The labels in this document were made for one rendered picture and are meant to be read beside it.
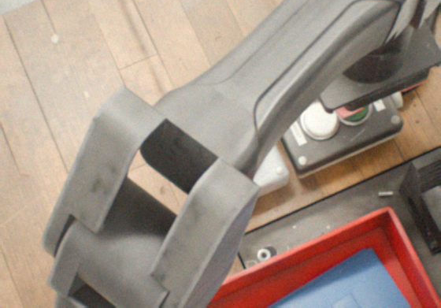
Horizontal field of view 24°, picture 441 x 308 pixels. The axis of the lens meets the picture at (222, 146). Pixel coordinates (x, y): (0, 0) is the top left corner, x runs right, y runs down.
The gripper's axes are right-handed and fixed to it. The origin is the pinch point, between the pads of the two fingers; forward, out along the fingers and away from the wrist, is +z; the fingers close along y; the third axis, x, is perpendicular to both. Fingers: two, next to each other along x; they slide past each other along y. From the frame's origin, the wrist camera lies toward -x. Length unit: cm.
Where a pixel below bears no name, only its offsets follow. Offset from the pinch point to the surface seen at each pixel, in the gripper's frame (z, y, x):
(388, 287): 5.9, 4.4, 15.6
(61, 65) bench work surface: 6.6, 22.9, -16.4
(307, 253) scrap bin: 3.2, 9.8, 10.4
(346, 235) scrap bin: 3.3, 6.1, 10.4
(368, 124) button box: 3.8, -0.2, 2.0
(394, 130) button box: 4.4, -2.3, 3.3
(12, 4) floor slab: 97, 29, -75
